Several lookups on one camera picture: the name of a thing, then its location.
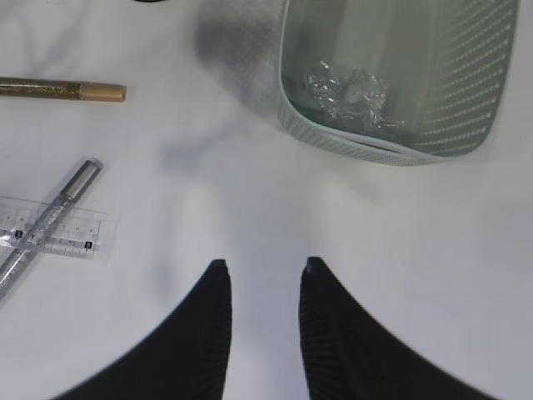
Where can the silver glitter marker pen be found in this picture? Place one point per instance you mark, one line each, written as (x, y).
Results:
(20, 258)

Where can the green woven plastic basket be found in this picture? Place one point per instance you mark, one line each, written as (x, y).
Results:
(446, 64)

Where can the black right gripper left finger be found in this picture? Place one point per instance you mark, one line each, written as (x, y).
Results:
(185, 357)

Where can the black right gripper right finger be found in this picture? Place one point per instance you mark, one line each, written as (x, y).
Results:
(347, 354)

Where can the clear plastic ruler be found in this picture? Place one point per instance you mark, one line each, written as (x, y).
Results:
(78, 235)

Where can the clear plastic sheet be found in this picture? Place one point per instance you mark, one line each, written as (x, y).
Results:
(357, 102)

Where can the gold glitter marker pen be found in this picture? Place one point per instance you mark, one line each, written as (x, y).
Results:
(68, 90)

